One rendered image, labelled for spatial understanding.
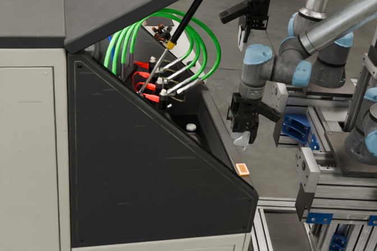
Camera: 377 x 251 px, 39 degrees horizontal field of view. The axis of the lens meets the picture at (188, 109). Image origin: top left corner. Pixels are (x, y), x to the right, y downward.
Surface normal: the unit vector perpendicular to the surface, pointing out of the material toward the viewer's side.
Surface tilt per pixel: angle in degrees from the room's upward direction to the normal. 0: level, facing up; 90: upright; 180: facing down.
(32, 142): 90
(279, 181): 0
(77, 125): 90
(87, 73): 90
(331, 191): 90
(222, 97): 0
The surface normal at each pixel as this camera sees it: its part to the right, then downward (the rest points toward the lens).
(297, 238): 0.10, -0.84
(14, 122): 0.21, 0.54
